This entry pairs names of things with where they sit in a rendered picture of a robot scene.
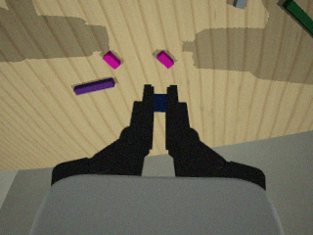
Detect purple rod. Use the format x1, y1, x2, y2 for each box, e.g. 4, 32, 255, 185
73, 77, 115, 95

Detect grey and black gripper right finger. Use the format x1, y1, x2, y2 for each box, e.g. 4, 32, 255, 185
165, 85, 266, 191

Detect magenta rod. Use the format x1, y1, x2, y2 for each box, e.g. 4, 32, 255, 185
157, 50, 174, 69
103, 51, 121, 69

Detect small blue block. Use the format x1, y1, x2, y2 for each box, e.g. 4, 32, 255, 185
154, 94, 166, 113

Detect grey rectangular block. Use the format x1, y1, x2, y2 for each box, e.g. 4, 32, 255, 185
233, 0, 247, 9

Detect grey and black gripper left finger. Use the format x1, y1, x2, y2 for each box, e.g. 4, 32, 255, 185
51, 84, 155, 186

